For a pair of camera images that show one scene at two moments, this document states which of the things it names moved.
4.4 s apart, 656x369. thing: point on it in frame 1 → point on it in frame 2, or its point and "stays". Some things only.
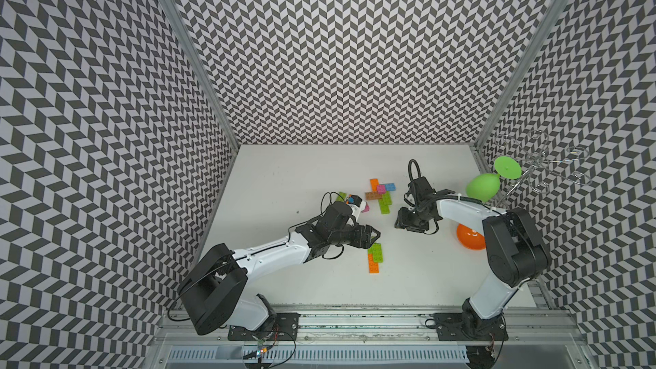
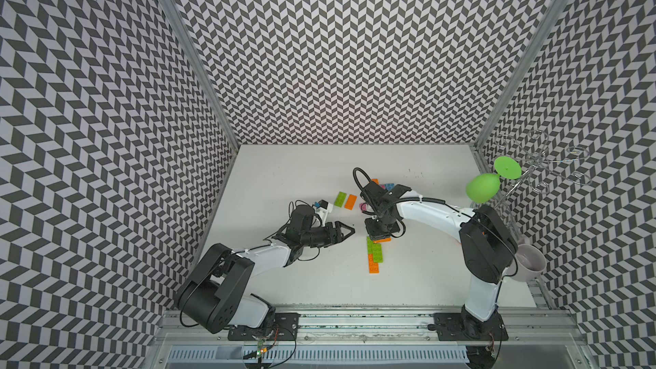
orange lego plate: [373, 267] stays
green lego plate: [376, 249] stays
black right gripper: [402, 219] → [376, 233]
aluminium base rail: [541, 339] stays
